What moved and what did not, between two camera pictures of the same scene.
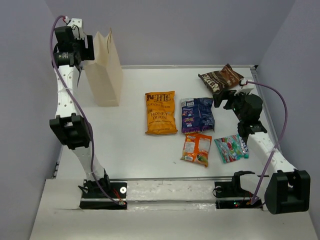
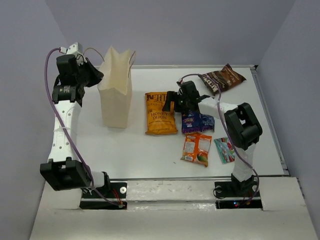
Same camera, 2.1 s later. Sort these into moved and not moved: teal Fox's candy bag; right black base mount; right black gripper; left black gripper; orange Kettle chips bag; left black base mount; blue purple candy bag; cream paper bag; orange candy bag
Moved: left black gripper; right black gripper; cream paper bag
Not moved: right black base mount; orange candy bag; teal Fox's candy bag; blue purple candy bag; left black base mount; orange Kettle chips bag
